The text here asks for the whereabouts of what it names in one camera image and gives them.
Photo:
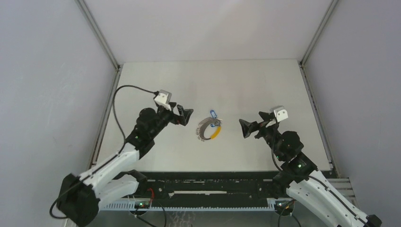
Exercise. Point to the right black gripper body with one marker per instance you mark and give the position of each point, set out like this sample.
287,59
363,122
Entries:
266,133

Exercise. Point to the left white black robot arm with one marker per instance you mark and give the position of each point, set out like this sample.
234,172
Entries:
82,196

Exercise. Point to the electronics board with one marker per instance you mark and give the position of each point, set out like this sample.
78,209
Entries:
142,205
283,208

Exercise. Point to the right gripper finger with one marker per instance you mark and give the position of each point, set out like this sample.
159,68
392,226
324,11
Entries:
248,127
267,117

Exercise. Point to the aluminium frame post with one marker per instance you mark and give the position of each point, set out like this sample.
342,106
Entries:
89,17
319,31

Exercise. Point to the white slotted cable duct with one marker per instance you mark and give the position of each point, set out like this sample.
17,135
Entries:
215,205

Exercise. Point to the right aluminium frame post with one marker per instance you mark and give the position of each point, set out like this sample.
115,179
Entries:
319,31

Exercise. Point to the metal keyring with yellow tag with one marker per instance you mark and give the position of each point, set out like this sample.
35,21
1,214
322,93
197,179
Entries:
205,132

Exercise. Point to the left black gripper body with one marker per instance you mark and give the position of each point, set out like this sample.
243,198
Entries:
163,117

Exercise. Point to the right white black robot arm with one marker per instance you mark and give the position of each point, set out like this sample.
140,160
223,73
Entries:
299,177

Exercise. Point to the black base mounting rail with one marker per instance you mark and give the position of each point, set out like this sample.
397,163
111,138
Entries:
200,186

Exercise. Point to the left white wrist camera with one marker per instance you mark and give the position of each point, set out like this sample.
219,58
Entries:
162,98

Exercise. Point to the left aluminium frame post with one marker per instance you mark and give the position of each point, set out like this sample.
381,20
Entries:
89,17

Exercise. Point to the left electronics board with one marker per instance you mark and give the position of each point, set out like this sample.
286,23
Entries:
142,205

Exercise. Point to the right electronics board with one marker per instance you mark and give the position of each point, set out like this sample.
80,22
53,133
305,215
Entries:
283,208

